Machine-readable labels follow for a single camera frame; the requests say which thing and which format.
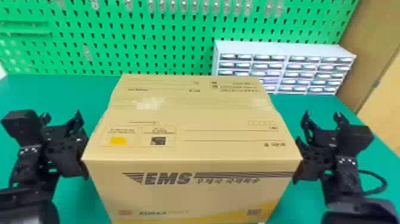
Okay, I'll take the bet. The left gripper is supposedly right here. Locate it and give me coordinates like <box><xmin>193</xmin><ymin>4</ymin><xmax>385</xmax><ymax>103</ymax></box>
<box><xmin>39</xmin><ymin>109</ymin><xmax>90</xmax><ymax>181</ymax></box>

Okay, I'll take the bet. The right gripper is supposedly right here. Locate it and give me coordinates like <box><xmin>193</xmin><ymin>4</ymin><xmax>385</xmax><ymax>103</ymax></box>
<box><xmin>292</xmin><ymin>110</ymin><xmax>351</xmax><ymax>186</ymax></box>

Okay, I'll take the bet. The cardboard box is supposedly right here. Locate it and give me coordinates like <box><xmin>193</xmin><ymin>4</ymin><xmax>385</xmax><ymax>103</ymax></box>
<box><xmin>81</xmin><ymin>73</ymin><xmax>304</xmax><ymax>224</ymax></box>

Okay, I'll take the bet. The white drawer cabinet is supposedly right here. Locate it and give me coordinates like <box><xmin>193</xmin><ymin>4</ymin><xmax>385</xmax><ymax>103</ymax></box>
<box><xmin>211</xmin><ymin>40</ymin><xmax>357</xmax><ymax>96</ymax></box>

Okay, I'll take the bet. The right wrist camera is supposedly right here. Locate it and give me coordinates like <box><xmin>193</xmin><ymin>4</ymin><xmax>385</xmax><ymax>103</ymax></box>
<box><xmin>336</xmin><ymin>124</ymin><xmax>375</xmax><ymax>158</ymax></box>

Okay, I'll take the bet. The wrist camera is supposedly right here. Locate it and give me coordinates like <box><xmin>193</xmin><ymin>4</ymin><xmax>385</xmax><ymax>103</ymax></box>
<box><xmin>1</xmin><ymin>109</ymin><xmax>43</xmax><ymax>147</ymax></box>
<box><xmin>336</xmin><ymin>124</ymin><xmax>375</xmax><ymax>158</ymax></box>

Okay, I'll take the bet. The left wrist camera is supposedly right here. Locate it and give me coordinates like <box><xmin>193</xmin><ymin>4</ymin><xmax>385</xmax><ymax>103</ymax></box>
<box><xmin>1</xmin><ymin>109</ymin><xmax>43</xmax><ymax>147</ymax></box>

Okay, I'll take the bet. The black cable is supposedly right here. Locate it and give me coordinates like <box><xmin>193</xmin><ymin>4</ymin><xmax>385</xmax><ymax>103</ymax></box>
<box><xmin>356</xmin><ymin>169</ymin><xmax>389</xmax><ymax>197</ymax></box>

